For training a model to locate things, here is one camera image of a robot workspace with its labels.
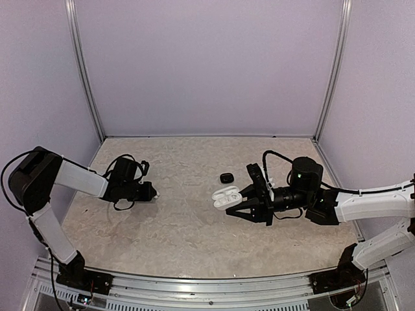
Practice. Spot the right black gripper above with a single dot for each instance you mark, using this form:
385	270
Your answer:
262	210

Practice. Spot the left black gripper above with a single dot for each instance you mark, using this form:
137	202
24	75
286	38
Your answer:
148	194

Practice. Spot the white earbud charging case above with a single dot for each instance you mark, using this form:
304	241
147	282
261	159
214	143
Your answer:
226	197

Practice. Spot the black earbud charging case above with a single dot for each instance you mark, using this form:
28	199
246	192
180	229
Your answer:
226	178

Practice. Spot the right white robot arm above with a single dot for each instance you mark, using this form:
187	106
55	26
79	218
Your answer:
326	205

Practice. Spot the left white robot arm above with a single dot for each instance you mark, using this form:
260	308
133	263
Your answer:
37	172

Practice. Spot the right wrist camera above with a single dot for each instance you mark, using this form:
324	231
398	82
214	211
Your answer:
258	179

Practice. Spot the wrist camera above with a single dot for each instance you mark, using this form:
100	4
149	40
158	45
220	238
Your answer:
258	179
142	170

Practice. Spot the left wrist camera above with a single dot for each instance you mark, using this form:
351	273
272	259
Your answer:
142	170

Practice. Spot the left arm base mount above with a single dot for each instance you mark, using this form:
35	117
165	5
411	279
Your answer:
94	282

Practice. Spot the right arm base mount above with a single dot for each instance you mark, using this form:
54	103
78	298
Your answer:
346	274

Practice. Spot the front aluminium rail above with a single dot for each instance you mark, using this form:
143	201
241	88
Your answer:
141	292

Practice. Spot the left aluminium frame post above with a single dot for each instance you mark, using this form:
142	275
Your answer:
71	12

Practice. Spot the aluminium frame post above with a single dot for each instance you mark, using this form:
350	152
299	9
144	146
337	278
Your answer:
335	68
71	12

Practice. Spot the right aluminium frame post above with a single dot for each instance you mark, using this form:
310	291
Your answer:
335	68

